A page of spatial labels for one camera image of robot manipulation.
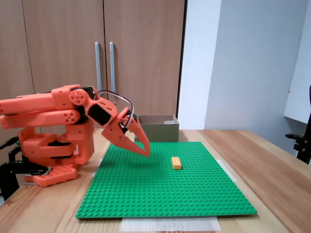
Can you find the short masking tape strip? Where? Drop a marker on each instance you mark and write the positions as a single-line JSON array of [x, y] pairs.
[[229, 172]]

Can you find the narrow masking tape strip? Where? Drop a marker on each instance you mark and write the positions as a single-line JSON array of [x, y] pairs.
[[100, 163]]

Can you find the long masking tape strip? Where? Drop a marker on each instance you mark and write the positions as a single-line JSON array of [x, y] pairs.
[[170, 224]]

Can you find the green lego baseplate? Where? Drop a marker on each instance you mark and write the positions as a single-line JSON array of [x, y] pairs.
[[158, 189]]

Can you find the white panel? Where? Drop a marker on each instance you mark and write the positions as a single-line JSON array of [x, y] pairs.
[[301, 72]]

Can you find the black table clamp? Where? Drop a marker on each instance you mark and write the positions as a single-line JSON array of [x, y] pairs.
[[7, 174]]

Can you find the yellow lego block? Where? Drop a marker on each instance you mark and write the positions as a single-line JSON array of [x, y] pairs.
[[177, 163]]

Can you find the black stand clamp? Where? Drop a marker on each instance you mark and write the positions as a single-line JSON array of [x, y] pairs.
[[303, 148]]

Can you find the white paper box lining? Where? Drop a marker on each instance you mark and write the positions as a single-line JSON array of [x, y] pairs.
[[169, 122]]

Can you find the wooden cabinet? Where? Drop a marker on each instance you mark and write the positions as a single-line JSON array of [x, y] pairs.
[[60, 36]]

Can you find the cardboard box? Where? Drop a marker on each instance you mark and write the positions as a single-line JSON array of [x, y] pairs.
[[158, 132]]

